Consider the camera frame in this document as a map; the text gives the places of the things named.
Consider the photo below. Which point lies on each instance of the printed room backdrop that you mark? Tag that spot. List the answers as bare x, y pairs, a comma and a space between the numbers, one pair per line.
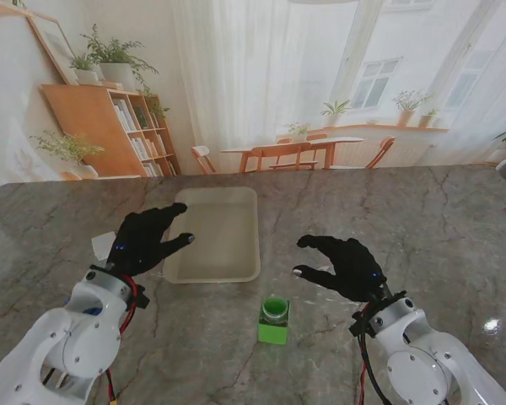
253, 84

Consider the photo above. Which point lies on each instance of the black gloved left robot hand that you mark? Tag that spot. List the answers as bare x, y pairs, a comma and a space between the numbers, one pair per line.
143, 244

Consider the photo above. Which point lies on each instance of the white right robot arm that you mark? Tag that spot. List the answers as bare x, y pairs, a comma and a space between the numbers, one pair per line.
421, 363

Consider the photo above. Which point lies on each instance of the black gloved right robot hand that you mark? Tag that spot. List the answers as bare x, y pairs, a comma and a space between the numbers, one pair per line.
354, 270

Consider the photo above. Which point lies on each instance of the blue plastic scraper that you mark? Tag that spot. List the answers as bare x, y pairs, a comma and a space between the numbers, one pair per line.
93, 311

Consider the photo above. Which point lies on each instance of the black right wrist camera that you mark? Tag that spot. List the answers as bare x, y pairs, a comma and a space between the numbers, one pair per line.
357, 325

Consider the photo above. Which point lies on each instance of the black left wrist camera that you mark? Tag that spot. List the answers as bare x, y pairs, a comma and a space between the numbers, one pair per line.
141, 295

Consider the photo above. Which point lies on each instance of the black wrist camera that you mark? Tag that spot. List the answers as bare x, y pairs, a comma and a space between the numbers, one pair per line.
357, 325
141, 295

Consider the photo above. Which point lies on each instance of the cream baking tray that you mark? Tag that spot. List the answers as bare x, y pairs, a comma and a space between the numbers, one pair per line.
223, 249

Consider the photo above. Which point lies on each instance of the white square jar lid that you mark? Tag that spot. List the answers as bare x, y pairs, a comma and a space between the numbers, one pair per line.
102, 244

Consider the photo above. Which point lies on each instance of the green square jar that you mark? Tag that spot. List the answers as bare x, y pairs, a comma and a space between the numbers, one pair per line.
273, 331

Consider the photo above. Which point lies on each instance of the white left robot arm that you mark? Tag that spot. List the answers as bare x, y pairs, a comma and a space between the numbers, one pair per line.
67, 341

